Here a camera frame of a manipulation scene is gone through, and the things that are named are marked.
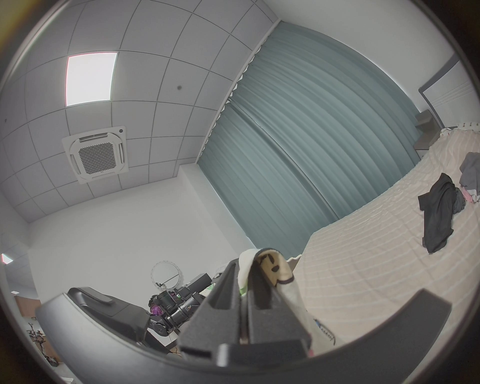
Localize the grey bedside table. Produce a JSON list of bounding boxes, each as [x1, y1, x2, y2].
[[413, 109, 442, 151]]

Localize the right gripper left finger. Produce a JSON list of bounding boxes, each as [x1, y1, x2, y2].
[[175, 258, 246, 361]]

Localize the white printed pyjama top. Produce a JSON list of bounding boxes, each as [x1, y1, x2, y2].
[[237, 247, 347, 357]]

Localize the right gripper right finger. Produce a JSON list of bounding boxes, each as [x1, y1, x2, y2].
[[244, 257, 313, 358]]

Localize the round mirror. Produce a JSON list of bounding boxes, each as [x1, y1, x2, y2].
[[151, 261, 185, 291]]

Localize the bed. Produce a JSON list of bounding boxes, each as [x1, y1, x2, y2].
[[287, 52, 480, 351]]

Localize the ceiling light panel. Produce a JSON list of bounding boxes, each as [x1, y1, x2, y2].
[[65, 52, 118, 108]]

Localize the black garment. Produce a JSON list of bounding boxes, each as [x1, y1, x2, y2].
[[417, 172, 457, 254]]

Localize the dark grey garment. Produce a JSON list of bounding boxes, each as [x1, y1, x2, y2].
[[453, 187, 467, 216]]

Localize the ceiling air conditioner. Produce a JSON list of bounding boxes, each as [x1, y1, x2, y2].
[[62, 125, 130, 184]]

